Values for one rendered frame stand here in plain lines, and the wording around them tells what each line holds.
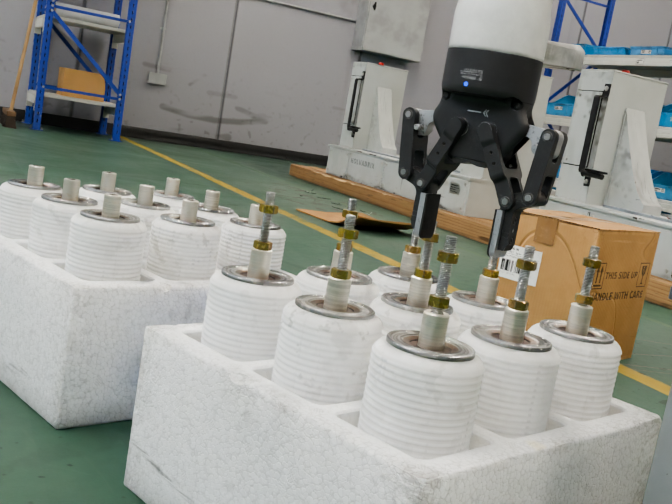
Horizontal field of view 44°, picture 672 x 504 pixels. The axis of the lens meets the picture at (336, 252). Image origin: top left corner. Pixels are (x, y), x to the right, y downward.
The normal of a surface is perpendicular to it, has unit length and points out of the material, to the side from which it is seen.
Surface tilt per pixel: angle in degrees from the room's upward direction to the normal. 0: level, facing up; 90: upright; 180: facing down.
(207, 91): 90
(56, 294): 90
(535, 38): 91
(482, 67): 91
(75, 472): 0
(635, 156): 65
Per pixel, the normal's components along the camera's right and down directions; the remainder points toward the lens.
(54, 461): 0.17, -0.97
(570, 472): 0.68, 0.23
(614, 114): 0.43, 0.21
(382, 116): 0.46, -0.22
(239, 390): -0.72, -0.01
